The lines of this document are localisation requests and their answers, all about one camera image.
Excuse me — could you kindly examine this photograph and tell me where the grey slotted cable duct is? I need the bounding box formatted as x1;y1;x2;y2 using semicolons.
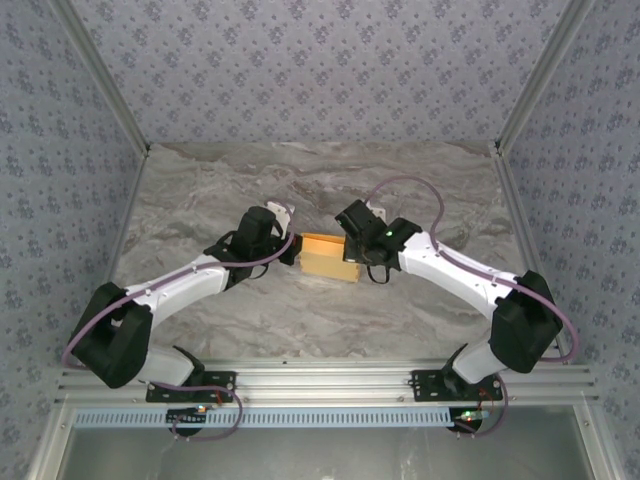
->
72;405;461;430

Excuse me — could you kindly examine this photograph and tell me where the right aluminium side rail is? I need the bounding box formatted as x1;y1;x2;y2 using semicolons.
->
492;147;571;365

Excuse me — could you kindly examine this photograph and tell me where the right small controller board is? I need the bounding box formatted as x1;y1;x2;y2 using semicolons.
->
451;407;494;432

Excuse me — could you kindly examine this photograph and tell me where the right aluminium frame leg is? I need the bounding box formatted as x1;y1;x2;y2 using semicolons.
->
574;404;624;480

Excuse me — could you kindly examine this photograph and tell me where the grey metal panel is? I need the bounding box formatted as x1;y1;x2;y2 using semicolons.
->
62;407;601;480

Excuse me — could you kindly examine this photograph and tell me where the aluminium frame post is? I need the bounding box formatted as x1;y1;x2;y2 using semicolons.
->
49;0;151;156
494;0;596;156

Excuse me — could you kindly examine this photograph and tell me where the aluminium frame leg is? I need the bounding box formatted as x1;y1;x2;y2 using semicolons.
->
574;404;624;480
27;404;76;480

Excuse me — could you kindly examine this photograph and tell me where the left aluminium frame post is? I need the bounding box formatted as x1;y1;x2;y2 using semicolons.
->
49;0;151;156

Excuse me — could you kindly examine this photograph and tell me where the long aluminium base rail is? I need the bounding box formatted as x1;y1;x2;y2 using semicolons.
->
54;357;601;406

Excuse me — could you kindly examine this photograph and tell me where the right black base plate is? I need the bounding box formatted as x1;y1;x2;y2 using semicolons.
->
409;369;504;404

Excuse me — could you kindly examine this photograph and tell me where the right aluminium frame post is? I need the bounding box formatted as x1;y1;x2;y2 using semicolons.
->
494;0;596;156

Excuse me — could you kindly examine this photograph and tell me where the left aluminium frame leg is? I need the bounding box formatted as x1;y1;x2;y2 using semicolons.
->
27;404;76;480

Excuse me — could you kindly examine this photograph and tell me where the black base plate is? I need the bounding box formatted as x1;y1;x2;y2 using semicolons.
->
409;369;504;404
145;370;238;404

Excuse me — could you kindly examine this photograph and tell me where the left aluminium side rail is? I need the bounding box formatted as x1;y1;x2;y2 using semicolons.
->
79;149;151;366

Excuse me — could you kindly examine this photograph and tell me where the small controller board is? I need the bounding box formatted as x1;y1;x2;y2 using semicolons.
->
166;405;210;427
451;407;494;432

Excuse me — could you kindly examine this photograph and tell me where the aluminium side rail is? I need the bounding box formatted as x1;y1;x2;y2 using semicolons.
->
79;149;151;366
492;147;571;365

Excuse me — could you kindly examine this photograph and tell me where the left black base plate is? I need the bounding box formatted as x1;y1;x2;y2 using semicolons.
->
145;370;238;404

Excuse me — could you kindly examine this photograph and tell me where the left small controller board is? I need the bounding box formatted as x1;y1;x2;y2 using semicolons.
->
166;405;210;427

